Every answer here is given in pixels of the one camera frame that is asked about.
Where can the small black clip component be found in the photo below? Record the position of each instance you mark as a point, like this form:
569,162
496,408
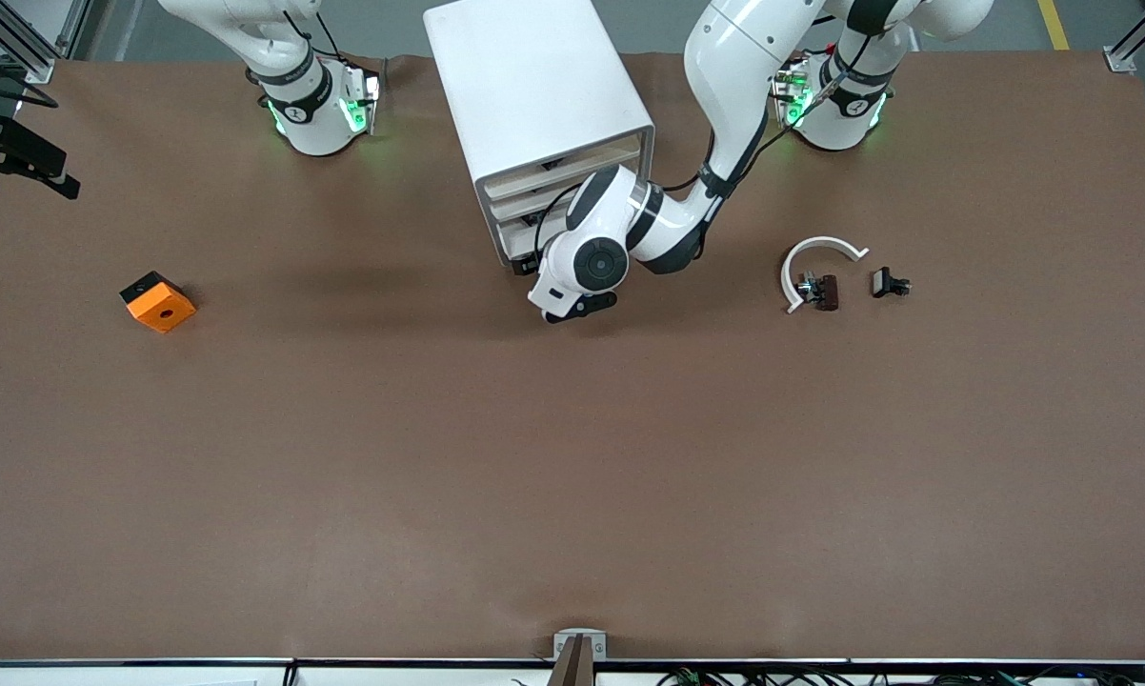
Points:
883,282

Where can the white curved plastic part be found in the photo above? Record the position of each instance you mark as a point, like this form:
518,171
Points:
820,243

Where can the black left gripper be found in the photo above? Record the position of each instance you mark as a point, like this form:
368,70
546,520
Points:
527,265

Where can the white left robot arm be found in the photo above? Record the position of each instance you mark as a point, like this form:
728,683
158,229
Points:
734,57

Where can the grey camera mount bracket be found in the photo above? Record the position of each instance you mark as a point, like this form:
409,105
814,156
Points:
579,648

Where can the aluminium frame profile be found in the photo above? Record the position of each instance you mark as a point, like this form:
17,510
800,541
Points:
1139,38
20,38

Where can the orange box with black base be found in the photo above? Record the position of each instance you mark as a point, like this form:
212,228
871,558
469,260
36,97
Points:
163,310

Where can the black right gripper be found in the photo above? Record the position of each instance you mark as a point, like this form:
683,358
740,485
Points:
12,152

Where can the dark brown electrical component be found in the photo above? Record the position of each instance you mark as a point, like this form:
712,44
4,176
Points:
825,292

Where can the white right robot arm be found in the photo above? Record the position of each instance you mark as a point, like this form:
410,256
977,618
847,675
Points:
315,124

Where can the brown table cover sheet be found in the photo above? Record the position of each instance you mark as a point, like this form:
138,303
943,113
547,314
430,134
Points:
572,476

